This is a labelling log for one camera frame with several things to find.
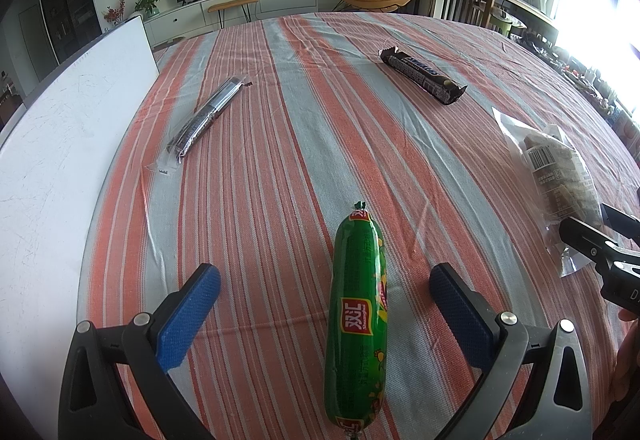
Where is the wooden stool with metal legs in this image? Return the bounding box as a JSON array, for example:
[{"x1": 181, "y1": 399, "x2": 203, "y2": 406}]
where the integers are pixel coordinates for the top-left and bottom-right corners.
[{"x1": 207, "y1": 0, "x2": 260, "y2": 31}]

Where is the green sausage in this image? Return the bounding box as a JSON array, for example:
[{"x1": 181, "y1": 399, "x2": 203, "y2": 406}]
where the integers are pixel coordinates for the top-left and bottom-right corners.
[{"x1": 324, "y1": 201, "x2": 390, "y2": 440}]

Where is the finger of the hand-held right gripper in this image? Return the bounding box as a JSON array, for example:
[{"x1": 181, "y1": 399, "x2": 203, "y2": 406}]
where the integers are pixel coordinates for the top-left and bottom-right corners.
[
  {"x1": 558, "y1": 217, "x2": 640, "y2": 281},
  {"x1": 600, "y1": 203, "x2": 640, "y2": 243}
]

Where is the dark brown chocolate bar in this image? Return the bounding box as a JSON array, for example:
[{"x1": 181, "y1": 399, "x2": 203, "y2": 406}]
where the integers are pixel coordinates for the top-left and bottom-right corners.
[{"x1": 378, "y1": 47, "x2": 468, "y2": 106}]

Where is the row of bottles and jars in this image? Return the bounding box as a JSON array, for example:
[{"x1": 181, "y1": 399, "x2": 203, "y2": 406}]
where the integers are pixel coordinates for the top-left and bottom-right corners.
[{"x1": 510, "y1": 30, "x2": 640, "y2": 155}]

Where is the white cardboard box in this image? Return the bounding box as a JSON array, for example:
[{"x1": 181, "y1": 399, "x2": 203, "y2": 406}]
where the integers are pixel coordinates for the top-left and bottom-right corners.
[{"x1": 0, "y1": 16, "x2": 161, "y2": 440}]

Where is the clear packet with dark stick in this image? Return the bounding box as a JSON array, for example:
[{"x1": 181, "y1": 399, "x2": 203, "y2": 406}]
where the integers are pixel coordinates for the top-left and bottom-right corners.
[{"x1": 146, "y1": 76, "x2": 252, "y2": 175}]

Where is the person's right hand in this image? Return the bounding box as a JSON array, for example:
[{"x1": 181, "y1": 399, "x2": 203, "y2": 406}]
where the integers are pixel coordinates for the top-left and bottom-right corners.
[{"x1": 614, "y1": 307, "x2": 640, "y2": 388}]

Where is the green plastic stool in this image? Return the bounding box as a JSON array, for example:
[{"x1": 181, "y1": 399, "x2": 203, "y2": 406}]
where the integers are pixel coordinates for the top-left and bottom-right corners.
[{"x1": 487, "y1": 14, "x2": 513, "y2": 38}]

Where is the brown bread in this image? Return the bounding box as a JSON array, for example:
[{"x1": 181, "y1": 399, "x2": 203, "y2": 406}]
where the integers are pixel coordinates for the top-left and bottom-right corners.
[{"x1": 491, "y1": 107, "x2": 606, "y2": 278}]

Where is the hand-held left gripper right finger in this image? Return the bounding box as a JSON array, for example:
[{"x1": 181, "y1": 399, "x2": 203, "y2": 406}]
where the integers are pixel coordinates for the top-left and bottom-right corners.
[{"x1": 429, "y1": 264, "x2": 596, "y2": 440}]

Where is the wooden side table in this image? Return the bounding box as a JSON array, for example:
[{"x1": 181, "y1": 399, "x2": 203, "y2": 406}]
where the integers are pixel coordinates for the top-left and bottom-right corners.
[{"x1": 492, "y1": 0, "x2": 558, "y2": 45}]

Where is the red flower arrangement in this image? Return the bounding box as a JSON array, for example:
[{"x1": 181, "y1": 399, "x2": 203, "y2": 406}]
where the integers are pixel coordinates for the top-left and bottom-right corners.
[{"x1": 102, "y1": 0, "x2": 126, "y2": 25}]

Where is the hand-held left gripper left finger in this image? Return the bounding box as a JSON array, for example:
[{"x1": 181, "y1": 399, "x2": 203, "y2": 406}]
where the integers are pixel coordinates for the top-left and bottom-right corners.
[{"x1": 59, "y1": 264, "x2": 222, "y2": 440}]

